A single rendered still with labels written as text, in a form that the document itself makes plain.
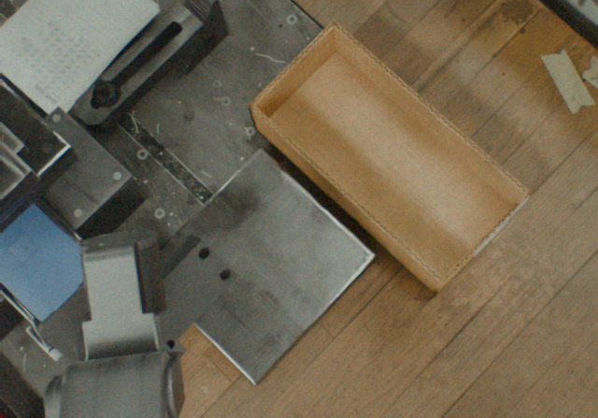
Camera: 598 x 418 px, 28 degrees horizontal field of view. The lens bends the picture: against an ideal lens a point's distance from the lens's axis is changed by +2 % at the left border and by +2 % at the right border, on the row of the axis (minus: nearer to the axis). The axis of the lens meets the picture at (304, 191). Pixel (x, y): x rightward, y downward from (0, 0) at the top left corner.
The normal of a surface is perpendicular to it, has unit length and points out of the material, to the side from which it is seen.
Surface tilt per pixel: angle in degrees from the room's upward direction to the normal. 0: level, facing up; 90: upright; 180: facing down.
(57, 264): 1
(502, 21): 0
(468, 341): 0
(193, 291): 31
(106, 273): 23
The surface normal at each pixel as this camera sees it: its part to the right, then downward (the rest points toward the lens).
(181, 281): 0.34, 0.10
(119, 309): 0.00, 0.14
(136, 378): -0.10, -0.66
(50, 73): -0.04, -0.25
